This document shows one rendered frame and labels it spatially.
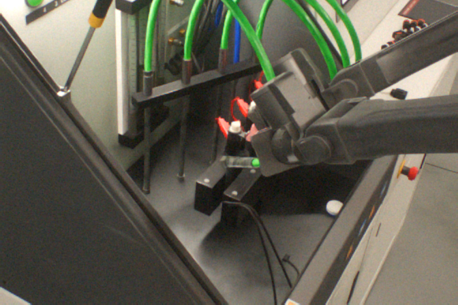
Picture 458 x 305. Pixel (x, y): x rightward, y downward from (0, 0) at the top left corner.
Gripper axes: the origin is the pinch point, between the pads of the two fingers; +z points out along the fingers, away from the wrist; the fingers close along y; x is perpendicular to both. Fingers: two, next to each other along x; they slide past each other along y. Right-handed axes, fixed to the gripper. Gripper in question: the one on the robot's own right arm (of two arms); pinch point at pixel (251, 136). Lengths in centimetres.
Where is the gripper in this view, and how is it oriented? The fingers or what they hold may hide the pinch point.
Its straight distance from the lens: 127.9
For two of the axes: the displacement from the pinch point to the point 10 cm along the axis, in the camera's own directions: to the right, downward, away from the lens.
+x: -6.6, 4.5, -6.1
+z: -5.4, 2.8, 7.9
